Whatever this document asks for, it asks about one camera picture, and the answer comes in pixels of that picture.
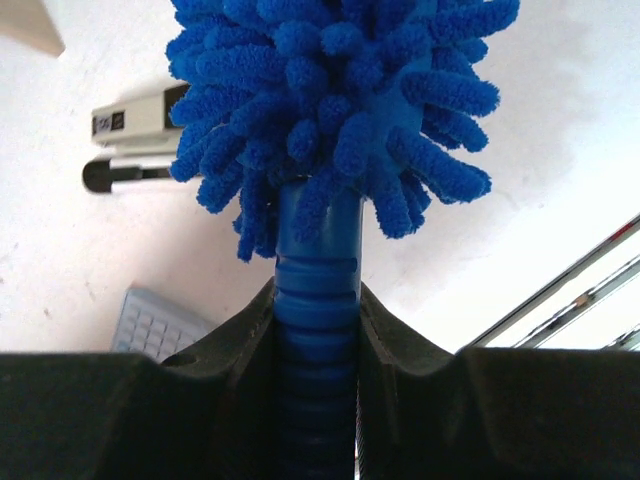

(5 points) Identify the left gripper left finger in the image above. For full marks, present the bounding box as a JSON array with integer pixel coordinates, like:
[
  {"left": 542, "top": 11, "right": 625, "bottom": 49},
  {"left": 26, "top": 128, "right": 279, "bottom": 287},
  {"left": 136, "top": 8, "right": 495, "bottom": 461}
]
[{"left": 1, "top": 283, "right": 275, "bottom": 479}]

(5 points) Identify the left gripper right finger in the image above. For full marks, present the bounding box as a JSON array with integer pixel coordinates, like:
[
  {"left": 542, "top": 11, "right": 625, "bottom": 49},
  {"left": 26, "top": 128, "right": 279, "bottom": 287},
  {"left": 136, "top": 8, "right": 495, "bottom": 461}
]
[{"left": 358, "top": 289, "right": 639, "bottom": 479}]

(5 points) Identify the blue microfiber duster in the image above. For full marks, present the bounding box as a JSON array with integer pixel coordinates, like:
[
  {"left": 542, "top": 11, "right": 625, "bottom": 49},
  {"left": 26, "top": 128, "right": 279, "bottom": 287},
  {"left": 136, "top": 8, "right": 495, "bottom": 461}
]
[{"left": 166, "top": 1, "right": 520, "bottom": 479}]

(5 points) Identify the light wooden bookshelf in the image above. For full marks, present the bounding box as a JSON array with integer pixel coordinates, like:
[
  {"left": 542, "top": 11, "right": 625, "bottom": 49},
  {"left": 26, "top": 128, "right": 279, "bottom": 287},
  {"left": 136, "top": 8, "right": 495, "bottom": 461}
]
[{"left": 1, "top": 0, "right": 65, "bottom": 58}]

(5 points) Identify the yellow calculator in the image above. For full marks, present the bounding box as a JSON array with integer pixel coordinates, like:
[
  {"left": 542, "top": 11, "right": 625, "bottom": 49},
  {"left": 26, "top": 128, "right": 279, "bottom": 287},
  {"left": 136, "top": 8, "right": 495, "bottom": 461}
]
[{"left": 111, "top": 287, "right": 214, "bottom": 363}]

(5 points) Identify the black white utility knife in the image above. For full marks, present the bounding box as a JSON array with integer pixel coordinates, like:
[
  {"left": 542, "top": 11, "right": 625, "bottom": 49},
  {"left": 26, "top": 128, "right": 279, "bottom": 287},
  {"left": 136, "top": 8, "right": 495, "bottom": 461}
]
[{"left": 82, "top": 155, "right": 173, "bottom": 195}]

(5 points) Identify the beige black stapler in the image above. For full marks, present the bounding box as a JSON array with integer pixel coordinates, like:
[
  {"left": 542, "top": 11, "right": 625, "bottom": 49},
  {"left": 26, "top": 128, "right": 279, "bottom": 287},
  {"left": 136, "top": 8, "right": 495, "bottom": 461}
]
[{"left": 91, "top": 84, "right": 189, "bottom": 152}]

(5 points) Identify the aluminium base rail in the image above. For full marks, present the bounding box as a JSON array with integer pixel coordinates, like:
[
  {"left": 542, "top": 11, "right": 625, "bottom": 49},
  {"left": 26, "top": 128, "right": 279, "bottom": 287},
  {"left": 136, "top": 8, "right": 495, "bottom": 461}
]
[{"left": 467, "top": 216, "right": 639, "bottom": 351}]

